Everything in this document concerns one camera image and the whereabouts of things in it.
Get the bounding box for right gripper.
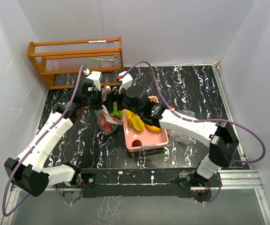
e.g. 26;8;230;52
103;84;142;117

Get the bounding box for green grape bunch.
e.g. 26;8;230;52
110;107;123;119

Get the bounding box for clear zip bag orange zipper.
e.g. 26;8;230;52
94;86;124;135

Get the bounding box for red strawberry bunch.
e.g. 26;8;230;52
98;117;118;135

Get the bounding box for dark red plum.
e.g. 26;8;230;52
132;139;142;147

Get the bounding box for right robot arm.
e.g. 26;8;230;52
104;85;239;186

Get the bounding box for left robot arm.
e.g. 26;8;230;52
4;74;101;197

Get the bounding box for yellow banana bunch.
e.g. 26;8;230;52
126;110;137;127

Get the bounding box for yellow starfruit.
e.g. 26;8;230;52
131;116;145;133

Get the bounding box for green marker pen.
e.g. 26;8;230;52
90;58;114;62

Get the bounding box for wooden shelf rack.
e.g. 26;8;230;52
26;36;124;90

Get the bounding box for pink plastic basket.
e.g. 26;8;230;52
123;109;169;153

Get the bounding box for yellow mango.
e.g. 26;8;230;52
145;124;162;132

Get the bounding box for pink white marker pen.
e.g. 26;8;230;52
88;40;114;44

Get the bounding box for black base bar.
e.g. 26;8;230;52
81;168;209;198

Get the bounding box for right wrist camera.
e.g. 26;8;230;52
117;71;133;93

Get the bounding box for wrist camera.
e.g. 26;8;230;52
86;71;102;91
117;71;133;93

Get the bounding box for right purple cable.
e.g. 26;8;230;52
119;61;266;204

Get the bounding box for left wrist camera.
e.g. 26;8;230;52
86;71;102;91

